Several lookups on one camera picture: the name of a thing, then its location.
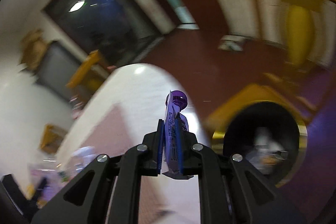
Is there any red striped table cloth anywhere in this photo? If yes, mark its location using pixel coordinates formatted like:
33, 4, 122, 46
72, 104, 133, 166

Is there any black trash bin gold rim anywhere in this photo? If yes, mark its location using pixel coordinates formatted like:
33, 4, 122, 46
212, 100, 307, 187

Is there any wooden chair at left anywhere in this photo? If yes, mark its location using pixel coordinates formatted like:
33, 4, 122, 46
39, 124, 68, 154

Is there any grey refrigerator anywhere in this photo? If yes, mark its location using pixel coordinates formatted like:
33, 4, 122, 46
35, 40, 81, 102

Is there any purple squeeze pouch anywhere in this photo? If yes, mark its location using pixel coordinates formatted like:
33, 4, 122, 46
163, 90, 192, 180

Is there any wooden chair far side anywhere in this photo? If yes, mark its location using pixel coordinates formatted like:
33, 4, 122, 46
66, 50, 117, 105

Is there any dark glass sliding door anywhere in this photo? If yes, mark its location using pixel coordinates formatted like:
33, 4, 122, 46
44, 0, 161, 67

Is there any Galanz cardboard box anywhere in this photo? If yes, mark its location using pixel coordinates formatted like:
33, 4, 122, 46
20, 28, 50, 72

